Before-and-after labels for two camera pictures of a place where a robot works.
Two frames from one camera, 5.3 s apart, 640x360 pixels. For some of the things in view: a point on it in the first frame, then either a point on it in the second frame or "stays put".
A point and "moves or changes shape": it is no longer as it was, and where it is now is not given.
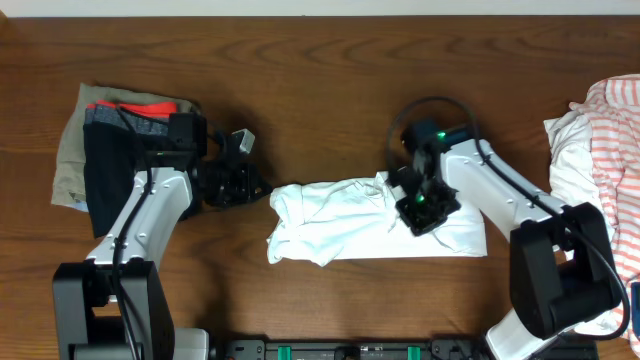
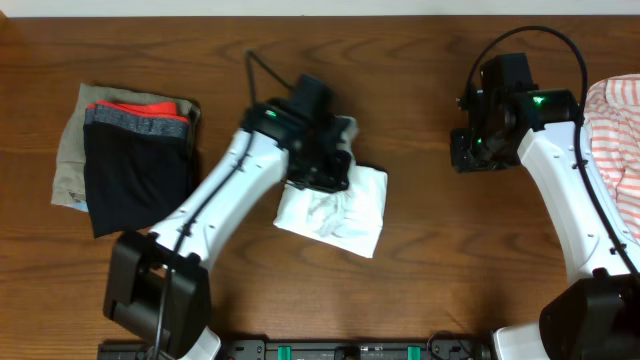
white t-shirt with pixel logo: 325,222 moves or changes shape
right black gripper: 418,224 -> 462,159
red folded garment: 167,108 stays put
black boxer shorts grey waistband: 115,143 stays put
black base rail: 386,350 stays put
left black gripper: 244,172 -> 332,180
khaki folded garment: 69,185 stays put
